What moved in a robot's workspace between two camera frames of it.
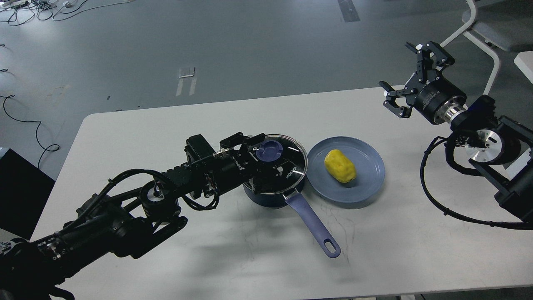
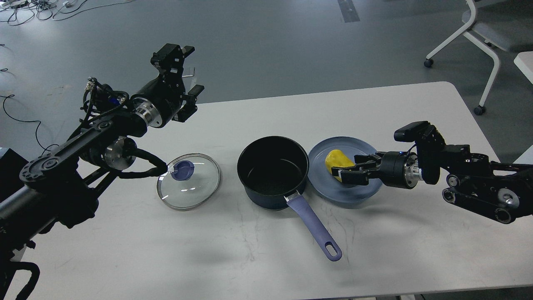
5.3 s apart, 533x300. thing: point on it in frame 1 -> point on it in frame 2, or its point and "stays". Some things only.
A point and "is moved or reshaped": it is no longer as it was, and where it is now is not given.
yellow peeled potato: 339,166 stays
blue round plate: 367,162 stays
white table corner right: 524,60 stays
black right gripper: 436,99 -> 397,169
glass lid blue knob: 283,163 is moved or reshaped
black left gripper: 238,164 -> 157,101
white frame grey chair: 508,23 stays
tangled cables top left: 24,10 stays
